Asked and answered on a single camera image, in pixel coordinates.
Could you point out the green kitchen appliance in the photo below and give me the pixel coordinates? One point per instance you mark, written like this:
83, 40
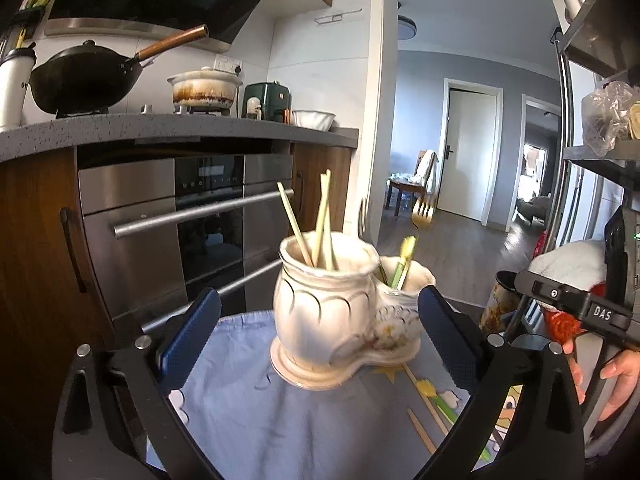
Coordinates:
267, 100

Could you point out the white stained clay pot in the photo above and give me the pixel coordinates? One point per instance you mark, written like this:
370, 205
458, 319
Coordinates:
205, 90

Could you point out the green plastic training chopstick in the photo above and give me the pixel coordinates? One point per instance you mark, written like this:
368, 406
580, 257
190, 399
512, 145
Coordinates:
427, 389

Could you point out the person's right hand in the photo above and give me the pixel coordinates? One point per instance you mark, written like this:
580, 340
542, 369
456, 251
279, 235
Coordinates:
625, 365

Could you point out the wall socket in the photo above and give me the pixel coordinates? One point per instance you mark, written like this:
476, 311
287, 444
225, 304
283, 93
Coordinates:
229, 65

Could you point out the clear plastic bag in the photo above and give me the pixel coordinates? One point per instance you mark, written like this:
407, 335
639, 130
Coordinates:
607, 115

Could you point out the blue printed cloth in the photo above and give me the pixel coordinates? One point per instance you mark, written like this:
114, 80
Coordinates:
280, 425

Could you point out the wall towel bar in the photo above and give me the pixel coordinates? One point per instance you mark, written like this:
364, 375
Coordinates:
337, 16

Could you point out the white and red plush toy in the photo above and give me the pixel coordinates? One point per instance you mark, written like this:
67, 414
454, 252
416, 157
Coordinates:
565, 265

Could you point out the grey kitchen countertop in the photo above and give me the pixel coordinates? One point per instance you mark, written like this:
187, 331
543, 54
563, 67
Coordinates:
125, 130

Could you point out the white floral ceramic utensil holder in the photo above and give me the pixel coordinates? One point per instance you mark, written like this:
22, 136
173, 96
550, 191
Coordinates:
320, 320

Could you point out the white bowl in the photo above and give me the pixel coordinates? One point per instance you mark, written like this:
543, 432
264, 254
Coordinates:
312, 120

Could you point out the wooden chair with clothes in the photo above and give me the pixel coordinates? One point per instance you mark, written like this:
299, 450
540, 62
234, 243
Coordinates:
425, 170

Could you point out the dark printed trash bin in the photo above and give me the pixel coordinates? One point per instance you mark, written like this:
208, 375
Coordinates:
497, 305

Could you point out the metal fork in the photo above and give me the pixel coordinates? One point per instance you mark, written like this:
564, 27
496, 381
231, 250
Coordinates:
422, 217
367, 225

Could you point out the round ceiling light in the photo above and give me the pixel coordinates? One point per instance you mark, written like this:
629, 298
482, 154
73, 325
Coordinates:
406, 27

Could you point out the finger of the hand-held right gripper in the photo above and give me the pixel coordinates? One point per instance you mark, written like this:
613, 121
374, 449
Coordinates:
505, 280

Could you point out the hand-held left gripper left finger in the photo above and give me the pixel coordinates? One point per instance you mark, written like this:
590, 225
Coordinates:
192, 340

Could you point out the wooden kitchen cabinet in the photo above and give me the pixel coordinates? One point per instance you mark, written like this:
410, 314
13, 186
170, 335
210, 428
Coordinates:
30, 285

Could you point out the stainless steel built-in oven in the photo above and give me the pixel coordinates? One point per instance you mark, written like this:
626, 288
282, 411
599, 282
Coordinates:
130, 260

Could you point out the white door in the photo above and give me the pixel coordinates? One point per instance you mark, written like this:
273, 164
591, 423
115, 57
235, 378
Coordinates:
467, 155

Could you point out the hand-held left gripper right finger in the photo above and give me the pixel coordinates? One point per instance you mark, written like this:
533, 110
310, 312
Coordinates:
445, 330

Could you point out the metal shelf rack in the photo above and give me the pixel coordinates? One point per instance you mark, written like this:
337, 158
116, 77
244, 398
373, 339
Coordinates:
567, 135

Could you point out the white thermos bottle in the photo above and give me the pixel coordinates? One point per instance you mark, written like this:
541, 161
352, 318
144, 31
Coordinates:
12, 90

